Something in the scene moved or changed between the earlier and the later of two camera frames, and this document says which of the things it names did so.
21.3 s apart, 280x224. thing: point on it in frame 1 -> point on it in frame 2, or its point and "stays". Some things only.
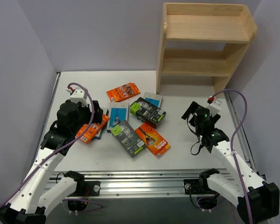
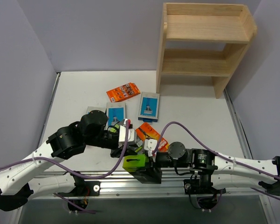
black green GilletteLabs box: x=148 y=113 -> x=138 y=165
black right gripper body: x=192 y=111 -> x=150 y=164
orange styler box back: x=123 y=92 stays
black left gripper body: x=93 y=112 -> x=118 y=152
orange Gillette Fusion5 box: x=154 y=141 stays
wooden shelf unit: x=231 y=24 stays
